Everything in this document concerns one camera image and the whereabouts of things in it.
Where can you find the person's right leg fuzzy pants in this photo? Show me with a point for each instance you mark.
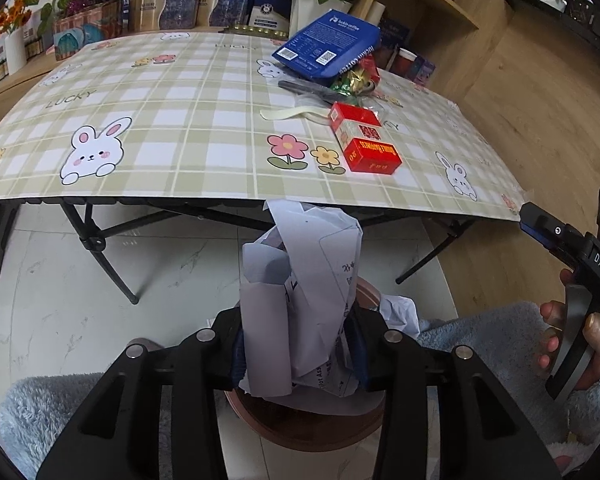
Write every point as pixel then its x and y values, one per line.
pixel 480 340

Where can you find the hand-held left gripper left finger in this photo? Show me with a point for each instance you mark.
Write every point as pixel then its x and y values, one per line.
pixel 236 360

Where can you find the clear plastic wrapper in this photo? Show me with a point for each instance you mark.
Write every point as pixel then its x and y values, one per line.
pixel 385 102

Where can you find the white paper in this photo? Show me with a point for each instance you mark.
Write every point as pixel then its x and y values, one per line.
pixel 305 285
pixel 400 312

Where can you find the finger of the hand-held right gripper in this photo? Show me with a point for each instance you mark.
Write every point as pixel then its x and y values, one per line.
pixel 550 232

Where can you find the brown round waste bin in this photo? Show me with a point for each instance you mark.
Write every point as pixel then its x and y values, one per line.
pixel 305 430

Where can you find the gold foil tray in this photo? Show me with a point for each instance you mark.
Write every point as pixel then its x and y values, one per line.
pixel 255 31

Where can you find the black metal rack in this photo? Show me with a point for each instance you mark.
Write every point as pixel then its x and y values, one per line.
pixel 580 25

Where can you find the purple flower bunch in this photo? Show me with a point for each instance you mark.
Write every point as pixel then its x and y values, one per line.
pixel 82 5

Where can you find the green gold foil wrapper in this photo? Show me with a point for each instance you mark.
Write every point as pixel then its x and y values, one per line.
pixel 347 84

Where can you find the dark blue patterned box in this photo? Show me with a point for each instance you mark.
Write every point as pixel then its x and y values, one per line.
pixel 394 35

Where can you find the light wood shelving unit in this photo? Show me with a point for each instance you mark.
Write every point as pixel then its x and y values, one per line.
pixel 430 15

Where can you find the checked rabbit-print tablecloth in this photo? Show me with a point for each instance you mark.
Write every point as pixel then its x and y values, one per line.
pixel 180 135

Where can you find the pastel cup stack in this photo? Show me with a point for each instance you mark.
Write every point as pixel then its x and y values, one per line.
pixel 375 12

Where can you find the white slim vase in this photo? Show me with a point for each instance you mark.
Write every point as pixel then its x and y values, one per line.
pixel 16 52

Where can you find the black folding table frame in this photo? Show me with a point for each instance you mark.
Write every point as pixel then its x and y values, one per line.
pixel 92 242

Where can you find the white angular vase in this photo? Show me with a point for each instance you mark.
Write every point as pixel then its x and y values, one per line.
pixel 310 15

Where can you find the blue flat carton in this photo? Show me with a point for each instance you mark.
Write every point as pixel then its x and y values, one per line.
pixel 325 42

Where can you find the navy white gift box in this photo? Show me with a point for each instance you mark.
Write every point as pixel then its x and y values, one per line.
pixel 270 7

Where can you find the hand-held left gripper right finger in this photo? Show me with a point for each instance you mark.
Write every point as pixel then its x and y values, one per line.
pixel 360 360

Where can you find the orange flower bunch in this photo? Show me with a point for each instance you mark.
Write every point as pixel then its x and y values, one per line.
pixel 10 15

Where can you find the red cup with white rim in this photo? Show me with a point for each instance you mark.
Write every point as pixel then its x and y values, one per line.
pixel 404 62

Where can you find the small blue box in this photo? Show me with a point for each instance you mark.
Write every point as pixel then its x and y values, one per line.
pixel 424 71

